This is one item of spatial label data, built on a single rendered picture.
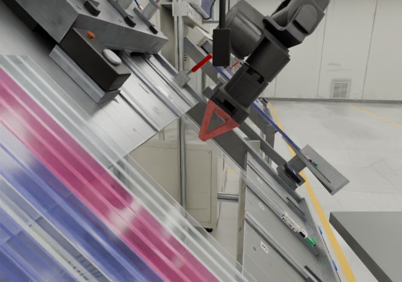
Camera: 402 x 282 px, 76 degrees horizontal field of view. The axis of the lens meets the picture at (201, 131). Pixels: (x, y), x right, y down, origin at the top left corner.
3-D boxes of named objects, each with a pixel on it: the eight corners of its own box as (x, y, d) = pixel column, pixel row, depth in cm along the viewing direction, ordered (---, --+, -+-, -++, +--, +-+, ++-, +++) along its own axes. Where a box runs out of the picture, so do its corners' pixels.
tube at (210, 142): (308, 242, 50) (313, 239, 50) (310, 246, 49) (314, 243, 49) (122, 56, 48) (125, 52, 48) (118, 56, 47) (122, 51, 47)
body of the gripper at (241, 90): (211, 97, 41) (241, 60, 39) (218, 90, 51) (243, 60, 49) (242, 123, 41) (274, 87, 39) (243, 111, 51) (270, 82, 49)
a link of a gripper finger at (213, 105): (183, 130, 46) (216, 89, 43) (192, 121, 52) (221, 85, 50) (213, 155, 46) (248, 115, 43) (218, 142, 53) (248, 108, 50)
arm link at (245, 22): (322, 14, 40) (287, 30, 48) (268, -41, 37) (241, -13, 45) (283, 76, 39) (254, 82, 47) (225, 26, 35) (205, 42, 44)
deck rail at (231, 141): (285, 211, 72) (302, 198, 70) (285, 215, 70) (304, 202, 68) (100, 25, 69) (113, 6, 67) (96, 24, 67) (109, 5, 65)
